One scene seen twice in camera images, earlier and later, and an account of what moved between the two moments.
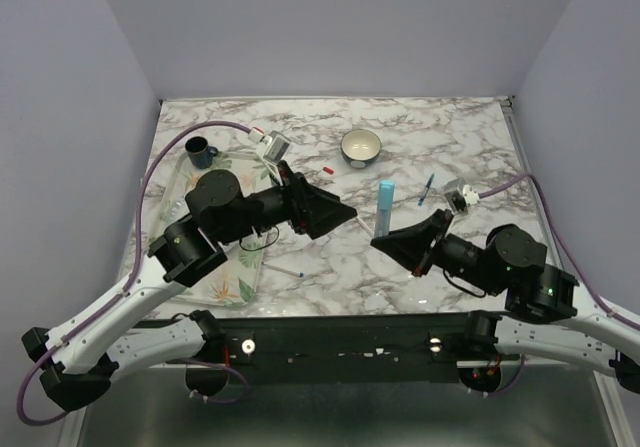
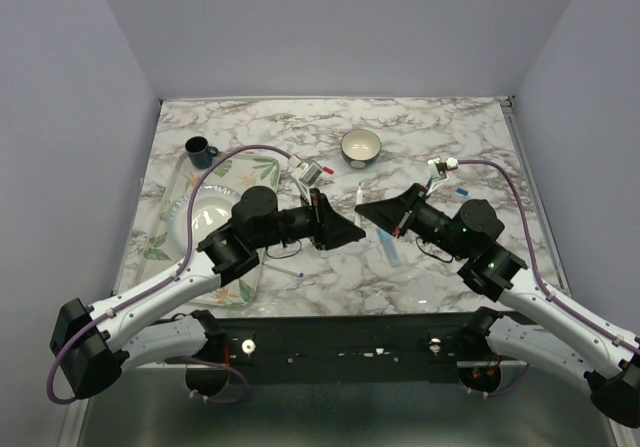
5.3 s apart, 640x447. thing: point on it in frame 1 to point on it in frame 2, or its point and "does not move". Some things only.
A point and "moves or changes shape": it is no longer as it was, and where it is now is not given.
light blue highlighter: [383, 216] moves or changes shape
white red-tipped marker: [365, 226] to [359, 201]
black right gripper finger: [408, 245] to [385, 215]
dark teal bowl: [360, 148] does not move
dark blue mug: [200, 152] does not move
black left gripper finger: [322, 222] to [340, 232]
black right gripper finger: [415, 238] to [392, 210]
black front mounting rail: [345, 349] does not move
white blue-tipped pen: [279, 268] does not move
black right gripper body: [424, 263] to [411, 215]
